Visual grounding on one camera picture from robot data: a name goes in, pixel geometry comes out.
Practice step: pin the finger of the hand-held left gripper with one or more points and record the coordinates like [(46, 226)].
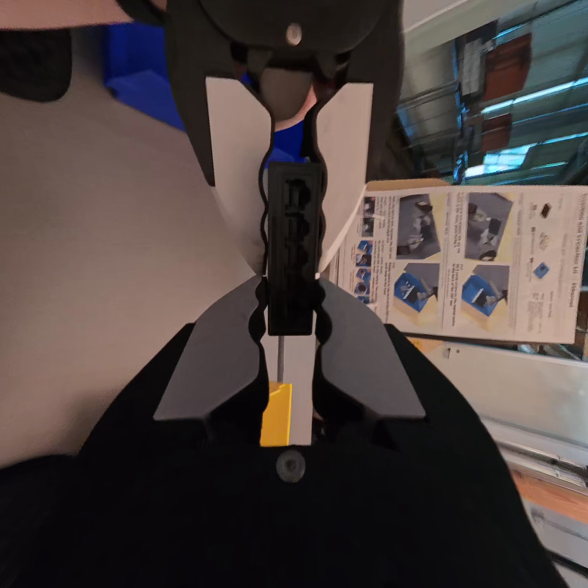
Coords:
[(234, 160), (344, 151)]

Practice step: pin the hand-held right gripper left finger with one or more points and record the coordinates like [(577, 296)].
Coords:
[(216, 367)]

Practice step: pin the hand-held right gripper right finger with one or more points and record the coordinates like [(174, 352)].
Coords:
[(367, 367)]

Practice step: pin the yellow plastic bin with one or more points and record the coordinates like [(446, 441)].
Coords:
[(275, 413)]

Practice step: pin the black network switch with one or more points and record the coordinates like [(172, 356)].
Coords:
[(294, 252)]

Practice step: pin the blue plastic bin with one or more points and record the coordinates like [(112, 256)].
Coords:
[(142, 78)]

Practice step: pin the person's left forearm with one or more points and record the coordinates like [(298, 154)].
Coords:
[(55, 13)]

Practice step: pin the wooden display board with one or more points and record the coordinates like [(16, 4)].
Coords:
[(413, 185)]

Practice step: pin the instruction poster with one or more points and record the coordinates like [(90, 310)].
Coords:
[(459, 266)]

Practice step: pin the white door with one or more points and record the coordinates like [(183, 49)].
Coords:
[(505, 390)]

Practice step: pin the brown box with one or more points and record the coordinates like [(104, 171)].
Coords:
[(507, 64)]

